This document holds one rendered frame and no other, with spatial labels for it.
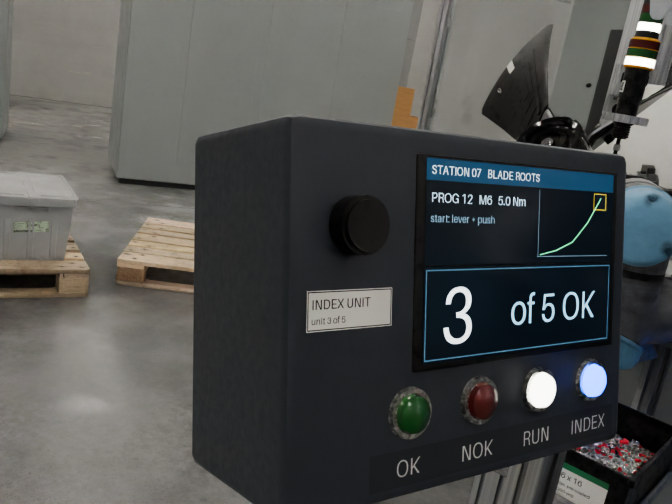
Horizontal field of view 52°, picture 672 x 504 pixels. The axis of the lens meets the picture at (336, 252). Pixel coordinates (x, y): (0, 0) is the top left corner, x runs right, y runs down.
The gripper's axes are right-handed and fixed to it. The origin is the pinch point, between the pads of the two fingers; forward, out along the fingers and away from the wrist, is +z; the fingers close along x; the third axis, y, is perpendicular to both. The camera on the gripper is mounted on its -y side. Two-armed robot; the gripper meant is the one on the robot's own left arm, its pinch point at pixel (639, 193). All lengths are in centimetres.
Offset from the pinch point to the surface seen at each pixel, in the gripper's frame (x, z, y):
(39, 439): 102, 54, 158
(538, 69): -18.2, 32.4, 18.2
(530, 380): 5, -68, 10
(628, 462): 34.4, -14.3, -2.9
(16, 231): 62, 149, 256
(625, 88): -14.8, 9.9, 3.5
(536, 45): -23.1, 38.1, 19.5
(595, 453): 33.9, -14.7, 1.4
